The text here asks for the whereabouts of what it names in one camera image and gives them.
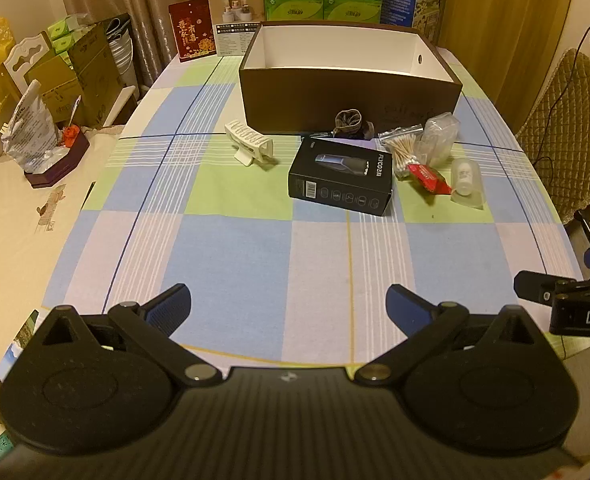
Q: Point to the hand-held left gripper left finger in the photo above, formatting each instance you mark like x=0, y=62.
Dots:
x=167, y=307

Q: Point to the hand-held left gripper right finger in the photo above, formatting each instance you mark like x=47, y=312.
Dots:
x=406, y=306

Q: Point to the clear plastic cup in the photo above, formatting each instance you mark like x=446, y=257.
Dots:
x=472, y=200

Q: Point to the red snack packet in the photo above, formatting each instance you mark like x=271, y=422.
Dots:
x=429, y=179

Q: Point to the small white bottle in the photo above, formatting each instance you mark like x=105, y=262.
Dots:
x=463, y=175

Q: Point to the black shaver box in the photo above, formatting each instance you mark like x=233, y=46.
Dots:
x=342, y=175

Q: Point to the bag of cotton swabs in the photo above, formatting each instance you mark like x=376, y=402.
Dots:
x=404, y=152

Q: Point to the clear plastic swab box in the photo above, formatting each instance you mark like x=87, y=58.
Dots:
x=437, y=140

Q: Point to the white plastic clip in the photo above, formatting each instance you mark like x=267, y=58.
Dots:
x=247, y=141

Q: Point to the dark brown scrunchie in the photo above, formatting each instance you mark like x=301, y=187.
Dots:
x=347, y=121

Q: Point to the brown cardboard storage box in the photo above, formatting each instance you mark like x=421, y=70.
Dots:
x=295, y=105

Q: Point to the checked cloth desktop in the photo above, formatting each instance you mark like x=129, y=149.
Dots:
x=255, y=255

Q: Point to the chair with quilted cover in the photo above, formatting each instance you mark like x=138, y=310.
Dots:
x=570, y=125

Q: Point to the cream printed cloth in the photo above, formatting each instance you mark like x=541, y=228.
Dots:
x=20, y=240

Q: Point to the dark red tray box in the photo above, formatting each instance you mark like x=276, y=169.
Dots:
x=57, y=167

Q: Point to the printed plastic bag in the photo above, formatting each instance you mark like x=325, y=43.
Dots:
x=32, y=130

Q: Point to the brown cardboard boxes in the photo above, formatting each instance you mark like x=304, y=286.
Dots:
x=87, y=85

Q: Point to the golden curtain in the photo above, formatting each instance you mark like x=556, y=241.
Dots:
x=505, y=30

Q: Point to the metal bucket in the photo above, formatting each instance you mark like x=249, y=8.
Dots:
x=121, y=55

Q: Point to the red gift box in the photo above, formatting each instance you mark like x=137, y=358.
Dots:
x=191, y=30

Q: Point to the white carved chair back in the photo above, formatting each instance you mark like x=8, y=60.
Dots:
x=25, y=57

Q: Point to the small green tissue boxes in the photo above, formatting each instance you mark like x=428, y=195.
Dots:
x=62, y=35

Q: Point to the white product box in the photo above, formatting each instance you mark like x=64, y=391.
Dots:
x=235, y=20

